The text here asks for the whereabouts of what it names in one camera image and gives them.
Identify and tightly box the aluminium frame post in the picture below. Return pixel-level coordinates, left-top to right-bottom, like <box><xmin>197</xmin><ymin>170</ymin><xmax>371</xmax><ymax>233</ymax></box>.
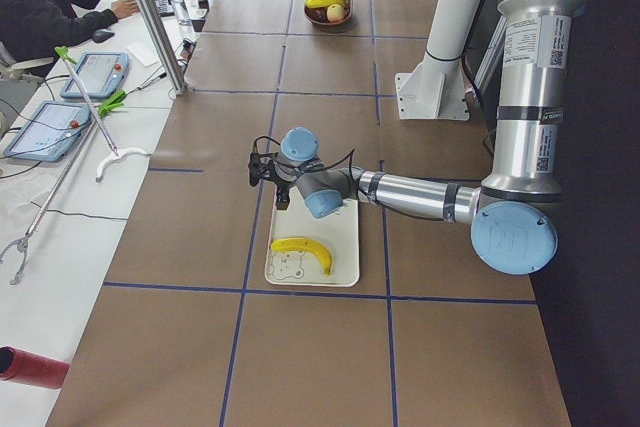
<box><xmin>136</xmin><ymin>0</ymin><xmax>187</xmax><ymax>96</ymax></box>

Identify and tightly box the green tipped reacher grabber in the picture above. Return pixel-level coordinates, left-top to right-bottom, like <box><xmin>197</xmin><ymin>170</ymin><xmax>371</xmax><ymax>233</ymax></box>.
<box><xmin>54</xmin><ymin>46</ymin><xmax>126</xmax><ymax>159</ymax></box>

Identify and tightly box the near teach pendant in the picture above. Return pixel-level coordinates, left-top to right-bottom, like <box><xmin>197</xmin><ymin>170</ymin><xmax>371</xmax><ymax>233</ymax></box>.
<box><xmin>4</xmin><ymin>101</ymin><xmax>91</xmax><ymax>162</ymax></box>

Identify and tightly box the white bear tray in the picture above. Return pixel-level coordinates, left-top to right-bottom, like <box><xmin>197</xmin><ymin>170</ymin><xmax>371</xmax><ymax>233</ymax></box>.
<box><xmin>264</xmin><ymin>187</ymin><xmax>360</xmax><ymax>287</ymax></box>

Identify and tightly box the dark red fruit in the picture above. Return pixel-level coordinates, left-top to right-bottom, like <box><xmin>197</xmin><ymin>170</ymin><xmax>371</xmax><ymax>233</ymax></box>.
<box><xmin>304</xmin><ymin>7</ymin><xmax>328</xmax><ymax>24</ymax></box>

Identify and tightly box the white tipped reacher grabber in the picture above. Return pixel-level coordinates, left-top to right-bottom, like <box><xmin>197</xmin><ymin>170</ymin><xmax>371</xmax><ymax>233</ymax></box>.
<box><xmin>0</xmin><ymin>111</ymin><xmax>151</xmax><ymax>287</ymax></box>

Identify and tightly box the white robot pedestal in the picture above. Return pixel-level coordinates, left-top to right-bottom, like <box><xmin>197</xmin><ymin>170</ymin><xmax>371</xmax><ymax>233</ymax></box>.
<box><xmin>395</xmin><ymin>0</ymin><xmax>480</xmax><ymax>121</ymax></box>

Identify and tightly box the pink white apple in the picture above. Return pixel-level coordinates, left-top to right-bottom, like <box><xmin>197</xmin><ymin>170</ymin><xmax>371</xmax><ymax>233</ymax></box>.
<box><xmin>326</xmin><ymin>4</ymin><xmax>347</xmax><ymax>24</ymax></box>

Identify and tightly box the brown wicker basket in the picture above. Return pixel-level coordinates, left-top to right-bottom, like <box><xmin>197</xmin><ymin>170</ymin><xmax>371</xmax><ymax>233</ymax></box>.
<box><xmin>304</xmin><ymin>0</ymin><xmax>352</xmax><ymax>25</ymax></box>

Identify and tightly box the seated person in black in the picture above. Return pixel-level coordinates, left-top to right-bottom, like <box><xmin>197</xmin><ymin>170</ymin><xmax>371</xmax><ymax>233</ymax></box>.
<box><xmin>1</xmin><ymin>0</ymin><xmax>139</xmax><ymax>62</ymax></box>

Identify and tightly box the far teach pendant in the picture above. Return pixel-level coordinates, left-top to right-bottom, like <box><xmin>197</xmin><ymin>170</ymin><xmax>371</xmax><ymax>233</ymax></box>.
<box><xmin>71</xmin><ymin>52</ymin><xmax>130</xmax><ymax>100</ymax></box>

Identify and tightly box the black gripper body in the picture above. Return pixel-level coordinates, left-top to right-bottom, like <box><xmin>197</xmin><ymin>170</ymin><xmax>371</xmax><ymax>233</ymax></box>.
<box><xmin>274</xmin><ymin>166</ymin><xmax>299</xmax><ymax>200</ymax></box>

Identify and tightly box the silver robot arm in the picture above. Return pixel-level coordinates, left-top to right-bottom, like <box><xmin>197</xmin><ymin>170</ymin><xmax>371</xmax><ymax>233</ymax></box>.
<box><xmin>249</xmin><ymin>0</ymin><xmax>587</xmax><ymax>275</ymax></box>

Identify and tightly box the teach pendant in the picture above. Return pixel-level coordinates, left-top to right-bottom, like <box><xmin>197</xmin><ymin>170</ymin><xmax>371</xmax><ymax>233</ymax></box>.
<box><xmin>71</xmin><ymin>52</ymin><xmax>130</xmax><ymax>100</ymax></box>
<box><xmin>4</xmin><ymin>101</ymin><xmax>91</xmax><ymax>162</ymax></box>

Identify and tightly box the red fire extinguisher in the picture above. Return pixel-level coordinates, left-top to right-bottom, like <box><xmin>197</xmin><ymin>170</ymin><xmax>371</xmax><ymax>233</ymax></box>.
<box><xmin>1</xmin><ymin>346</ymin><xmax>70</xmax><ymax>389</ymax></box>

